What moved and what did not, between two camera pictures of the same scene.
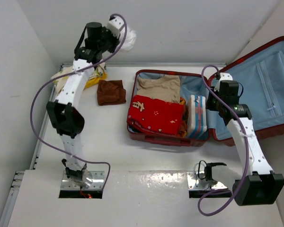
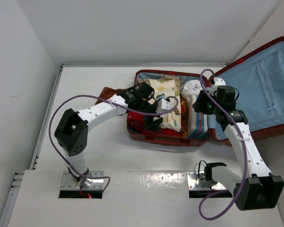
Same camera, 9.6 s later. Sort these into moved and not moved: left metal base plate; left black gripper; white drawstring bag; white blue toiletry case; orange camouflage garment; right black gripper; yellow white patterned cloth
Moved: right black gripper; white drawstring bag; left black gripper; yellow white patterned cloth
Not moved: white blue toiletry case; left metal base plate; orange camouflage garment
